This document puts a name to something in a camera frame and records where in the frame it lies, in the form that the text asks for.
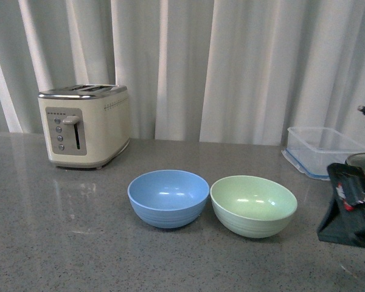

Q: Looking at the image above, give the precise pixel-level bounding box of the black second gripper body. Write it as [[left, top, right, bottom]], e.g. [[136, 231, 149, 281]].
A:
[[317, 163, 365, 248]]

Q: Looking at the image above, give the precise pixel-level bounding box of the green bowl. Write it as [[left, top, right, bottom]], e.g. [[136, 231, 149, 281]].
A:
[[210, 175, 297, 238]]

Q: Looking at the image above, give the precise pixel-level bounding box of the blue bowl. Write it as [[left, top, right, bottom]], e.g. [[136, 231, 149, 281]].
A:
[[127, 170, 209, 229]]

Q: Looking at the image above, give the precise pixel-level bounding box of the clear plastic food container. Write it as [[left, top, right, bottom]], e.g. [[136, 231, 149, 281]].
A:
[[282, 127, 365, 181]]

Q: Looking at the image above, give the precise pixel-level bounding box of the white curtain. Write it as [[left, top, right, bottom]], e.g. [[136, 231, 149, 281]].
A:
[[0, 1, 365, 145]]

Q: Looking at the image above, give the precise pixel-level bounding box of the cream two-slot toaster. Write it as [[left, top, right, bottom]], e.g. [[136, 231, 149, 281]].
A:
[[38, 85, 131, 169]]

